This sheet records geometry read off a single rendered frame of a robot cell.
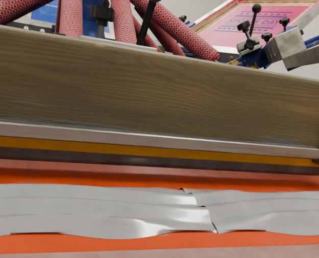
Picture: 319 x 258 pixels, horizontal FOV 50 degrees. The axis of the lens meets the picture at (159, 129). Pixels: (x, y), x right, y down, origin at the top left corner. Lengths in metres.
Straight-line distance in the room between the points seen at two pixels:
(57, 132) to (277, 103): 0.20
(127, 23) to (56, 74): 0.58
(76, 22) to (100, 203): 0.61
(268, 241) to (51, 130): 0.16
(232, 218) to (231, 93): 0.12
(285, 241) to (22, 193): 0.17
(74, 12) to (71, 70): 0.56
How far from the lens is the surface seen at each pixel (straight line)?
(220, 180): 0.32
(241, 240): 0.22
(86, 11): 1.09
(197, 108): 0.29
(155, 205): 0.22
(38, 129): 0.26
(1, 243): 0.19
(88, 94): 0.27
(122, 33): 0.80
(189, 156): 0.31
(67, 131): 0.26
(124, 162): 0.30
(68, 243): 0.19
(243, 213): 0.25
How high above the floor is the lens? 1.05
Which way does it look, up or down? 10 degrees down
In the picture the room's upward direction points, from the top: 9 degrees clockwise
